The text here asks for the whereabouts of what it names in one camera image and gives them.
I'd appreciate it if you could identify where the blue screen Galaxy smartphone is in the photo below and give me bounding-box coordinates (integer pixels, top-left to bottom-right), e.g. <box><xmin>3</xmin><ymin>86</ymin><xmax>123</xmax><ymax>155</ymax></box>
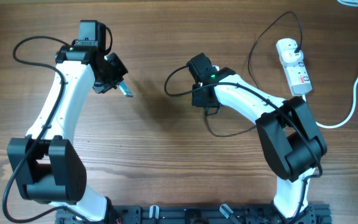
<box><xmin>118</xmin><ymin>81</ymin><xmax>134</xmax><ymax>98</ymax></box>

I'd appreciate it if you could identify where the black USB charging cable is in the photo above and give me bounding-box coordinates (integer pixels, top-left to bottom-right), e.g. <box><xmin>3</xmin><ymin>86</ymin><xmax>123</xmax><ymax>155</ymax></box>
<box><xmin>203</xmin><ymin>11</ymin><xmax>303</xmax><ymax>138</ymax></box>

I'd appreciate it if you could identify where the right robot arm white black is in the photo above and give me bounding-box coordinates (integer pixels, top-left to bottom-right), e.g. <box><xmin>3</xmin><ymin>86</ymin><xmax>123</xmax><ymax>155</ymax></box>
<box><xmin>186</xmin><ymin>53</ymin><xmax>327</xmax><ymax>223</ymax></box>

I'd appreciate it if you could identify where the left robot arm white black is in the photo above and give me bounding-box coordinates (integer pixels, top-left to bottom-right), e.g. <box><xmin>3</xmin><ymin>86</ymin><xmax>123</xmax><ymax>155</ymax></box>
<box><xmin>7</xmin><ymin>20</ymin><xmax>132</xmax><ymax>223</ymax></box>

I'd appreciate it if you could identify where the white USB charger plug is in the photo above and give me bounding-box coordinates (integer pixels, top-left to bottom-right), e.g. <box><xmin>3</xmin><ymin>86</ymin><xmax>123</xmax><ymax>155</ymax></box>
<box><xmin>279</xmin><ymin>50</ymin><xmax>304</xmax><ymax>67</ymax></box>

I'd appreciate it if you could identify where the white power strip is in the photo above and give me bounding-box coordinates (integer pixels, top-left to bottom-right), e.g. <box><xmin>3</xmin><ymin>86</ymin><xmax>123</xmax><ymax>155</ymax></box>
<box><xmin>276</xmin><ymin>38</ymin><xmax>313</xmax><ymax>96</ymax></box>

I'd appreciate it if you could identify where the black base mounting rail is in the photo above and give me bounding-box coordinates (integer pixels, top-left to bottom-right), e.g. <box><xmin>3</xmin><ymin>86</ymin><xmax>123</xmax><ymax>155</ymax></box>
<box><xmin>55</xmin><ymin>203</ymin><xmax>333</xmax><ymax>224</ymax></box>

